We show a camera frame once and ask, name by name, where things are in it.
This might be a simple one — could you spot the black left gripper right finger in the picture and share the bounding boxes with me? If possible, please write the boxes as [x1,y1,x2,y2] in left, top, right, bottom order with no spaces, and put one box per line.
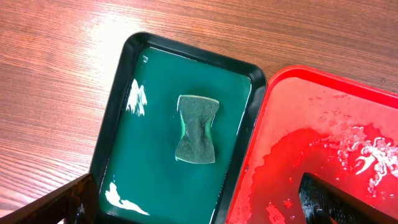
[298,172,397,224]

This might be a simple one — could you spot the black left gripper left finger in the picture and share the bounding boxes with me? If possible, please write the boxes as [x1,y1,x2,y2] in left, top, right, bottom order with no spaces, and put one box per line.
[1,174,99,223]

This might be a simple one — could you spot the green yellow sponge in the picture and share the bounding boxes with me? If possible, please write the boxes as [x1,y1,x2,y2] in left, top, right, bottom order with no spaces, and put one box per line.
[175,95,220,164]

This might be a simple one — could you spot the red plastic tray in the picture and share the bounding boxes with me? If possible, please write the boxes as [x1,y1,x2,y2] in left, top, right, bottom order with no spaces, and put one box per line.
[226,66,397,223]

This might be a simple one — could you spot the black water tray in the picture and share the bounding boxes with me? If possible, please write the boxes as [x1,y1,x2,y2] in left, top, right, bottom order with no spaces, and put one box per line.
[90,32,266,223]

